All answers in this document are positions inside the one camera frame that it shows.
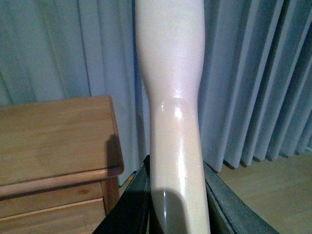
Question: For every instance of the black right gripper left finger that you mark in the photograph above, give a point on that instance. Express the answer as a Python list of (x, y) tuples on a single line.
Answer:
[(130, 214)]

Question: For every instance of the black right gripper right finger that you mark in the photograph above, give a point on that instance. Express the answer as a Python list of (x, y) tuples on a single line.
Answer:
[(228, 214)]

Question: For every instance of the grey hand brush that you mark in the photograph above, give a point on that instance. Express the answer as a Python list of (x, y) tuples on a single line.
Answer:
[(170, 39)]

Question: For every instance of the wooden nightstand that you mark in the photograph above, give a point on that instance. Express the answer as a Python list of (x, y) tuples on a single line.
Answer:
[(59, 165)]

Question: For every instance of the light blue curtain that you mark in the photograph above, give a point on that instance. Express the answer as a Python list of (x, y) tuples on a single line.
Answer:
[(255, 95)]

